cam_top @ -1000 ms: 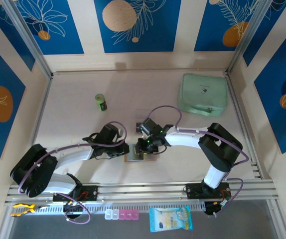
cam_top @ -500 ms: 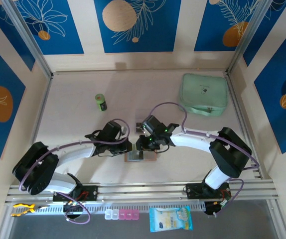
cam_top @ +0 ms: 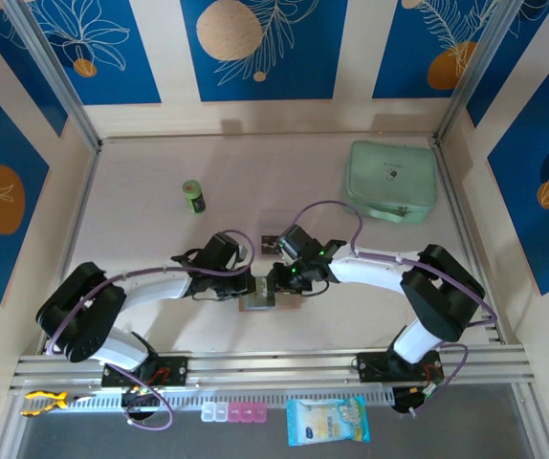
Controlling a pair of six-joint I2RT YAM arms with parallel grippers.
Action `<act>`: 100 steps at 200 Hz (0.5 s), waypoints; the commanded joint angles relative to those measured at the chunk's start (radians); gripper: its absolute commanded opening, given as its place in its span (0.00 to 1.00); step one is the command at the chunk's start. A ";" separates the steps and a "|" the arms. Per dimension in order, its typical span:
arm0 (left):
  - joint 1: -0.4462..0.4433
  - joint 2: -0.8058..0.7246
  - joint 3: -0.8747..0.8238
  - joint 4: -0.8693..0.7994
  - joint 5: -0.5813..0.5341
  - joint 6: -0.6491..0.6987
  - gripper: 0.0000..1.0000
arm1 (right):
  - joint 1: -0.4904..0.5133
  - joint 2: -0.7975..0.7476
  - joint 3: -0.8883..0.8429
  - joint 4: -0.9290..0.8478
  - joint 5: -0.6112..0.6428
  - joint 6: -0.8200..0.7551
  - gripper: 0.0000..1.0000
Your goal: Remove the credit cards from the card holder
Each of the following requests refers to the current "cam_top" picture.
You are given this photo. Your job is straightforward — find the pink leather card holder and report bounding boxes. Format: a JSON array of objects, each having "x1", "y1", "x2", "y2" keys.
[{"x1": 238, "y1": 281, "x2": 303, "y2": 313}]

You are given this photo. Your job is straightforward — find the black credit card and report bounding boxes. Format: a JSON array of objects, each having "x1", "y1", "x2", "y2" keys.
[{"x1": 260, "y1": 233, "x2": 285, "y2": 258}]

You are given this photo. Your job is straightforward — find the green cylindrical bottle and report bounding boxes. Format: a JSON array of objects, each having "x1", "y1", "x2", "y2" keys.
[{"x1": 182, "y1": 179, "x2": 208, "y2": 216}]

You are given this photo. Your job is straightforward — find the aluminium front beam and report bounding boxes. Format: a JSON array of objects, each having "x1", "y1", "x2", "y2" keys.
[{"x1": 9, "y1": 346, "x2": 537, "y2": 396}]

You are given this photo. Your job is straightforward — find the mint green zip pouch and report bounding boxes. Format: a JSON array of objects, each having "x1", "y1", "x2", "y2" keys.
[{"x1": 340, "y1": 140, "x2": 437, "y2": 225}]

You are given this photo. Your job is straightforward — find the white and pink pill organizer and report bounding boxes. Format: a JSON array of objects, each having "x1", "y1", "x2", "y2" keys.
[{"x1": 200, "y1": 402, "x2": 269, "y2": 424}]

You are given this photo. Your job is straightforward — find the wet wipes packet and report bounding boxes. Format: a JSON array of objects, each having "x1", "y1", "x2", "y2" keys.
[{"x1": 286, "y1": 395, "x2": 371, "y2": 448}]

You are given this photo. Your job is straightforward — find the white slotted cable duct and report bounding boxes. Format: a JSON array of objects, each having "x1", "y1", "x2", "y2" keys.
[{"x1": 20, "y1": 389, "x2": 395, "y2": 415}]

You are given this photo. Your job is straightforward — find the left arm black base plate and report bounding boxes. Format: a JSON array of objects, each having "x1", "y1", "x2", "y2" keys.
[{"x1": 100, "y1": 356, "x2": 189, "y2": 388}]

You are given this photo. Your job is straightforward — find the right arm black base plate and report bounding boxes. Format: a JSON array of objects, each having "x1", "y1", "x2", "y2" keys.
[{"x1": 355, "y1": 351, "x2": 443, "y2": 383}]

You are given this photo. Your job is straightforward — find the aluminium table edge rail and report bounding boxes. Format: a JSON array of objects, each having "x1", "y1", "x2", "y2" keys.
[
  {"x1": 61, "y1": 145, "x2": 103, "y2": 269},
  {"x1": 430, "y1": 136, "x2": 508, "y2": 345}
]

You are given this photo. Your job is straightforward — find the black cable connector box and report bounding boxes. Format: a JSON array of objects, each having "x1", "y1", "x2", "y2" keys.
[
  {"x1": 391, "y1": 385, "x2": 431, "y2": 417},
  {"x1": 121, "y1": 387, "x2": 164, "y2": 423}
]

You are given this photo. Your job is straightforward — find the yellow handled pliers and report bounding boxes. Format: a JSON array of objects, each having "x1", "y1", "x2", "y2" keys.
[{"x1": 21, "y1": 390, "x2": 97, "y2": 417}]

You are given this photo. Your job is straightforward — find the aluminium upright post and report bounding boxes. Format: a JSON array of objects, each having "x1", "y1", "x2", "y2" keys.
[
  {"x1": 1, "y1": 0, "x2": 102, "y2": 150},
  {"x1": 434, "y1": 0, "x2": 516, "y2": 144}
]

